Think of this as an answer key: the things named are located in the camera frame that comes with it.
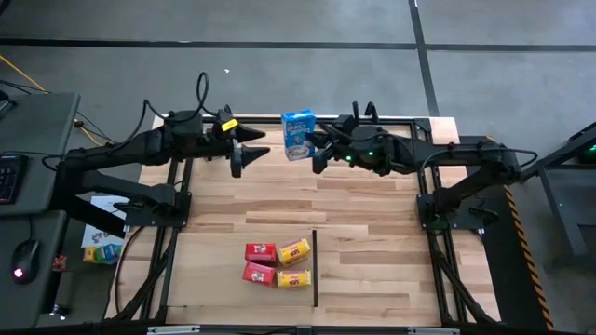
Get black aluminium table frame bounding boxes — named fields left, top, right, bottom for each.
left=109, top=114, right=502, bottom=335

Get grey metal cart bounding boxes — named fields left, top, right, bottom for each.
left=512, top=121, right=596, bottom=271

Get black shelf side frame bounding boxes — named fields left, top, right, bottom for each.
left=311, top=229, right=319, bottom=309

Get black desk device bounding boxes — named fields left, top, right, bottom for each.
left=0, top=90, right=19, bottom=121

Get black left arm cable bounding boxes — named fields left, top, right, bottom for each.
left=194, top=71, right=218, bottom=117

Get silver metal bracket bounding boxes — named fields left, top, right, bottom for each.
left=146, top=325, right=201, bottom=335
left=407, top=327, right=461, bottom=335

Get colourful cereal multipack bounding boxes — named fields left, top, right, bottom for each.
left=82, top=242, right=125, bottom=266

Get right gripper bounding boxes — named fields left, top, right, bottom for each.
left=306, top=113, right=381, bottom=177

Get blue Rice Krispies cereal box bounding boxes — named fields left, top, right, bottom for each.
left=280, top=108, right=318, bottom=163

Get black keyboard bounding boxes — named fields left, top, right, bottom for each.
left=0, top=154, right=29, bottom=206

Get grey desk top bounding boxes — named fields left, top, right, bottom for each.
left=0, top=208, right=69, bottom=329
left=0, top=91, right=81, bottom=218

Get black flat beam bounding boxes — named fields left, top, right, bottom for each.
left=48, top=194, right=128, bottom=239

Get yellow Corn Pops cereal box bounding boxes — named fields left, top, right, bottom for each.
left=276, top=237, right=312, bottom=268
left=276, top=269, right=313, bottom=290

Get yellow cable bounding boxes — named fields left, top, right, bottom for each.
left=0, top=54, right=143, bottom=157

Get black keyboard cable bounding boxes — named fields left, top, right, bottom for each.
left=0, top=150, right=71, bottom=168

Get black computer mouse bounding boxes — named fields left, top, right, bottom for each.
left=9, top=238, right=42, bottom=286

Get red Froot Loops cereal box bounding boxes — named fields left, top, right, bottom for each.
left=244, top=242, right=278, bottom=267
left=241, top=261, right=278, bottom=288

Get black mat with hazard stripe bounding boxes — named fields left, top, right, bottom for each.
left=458, top=134, right=556, bottom=331

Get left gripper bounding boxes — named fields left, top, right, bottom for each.
left=201, top=111, right=272, bottom=180

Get white printed cardboard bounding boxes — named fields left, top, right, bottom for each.
left=81, top=194, right=129, bottom=250

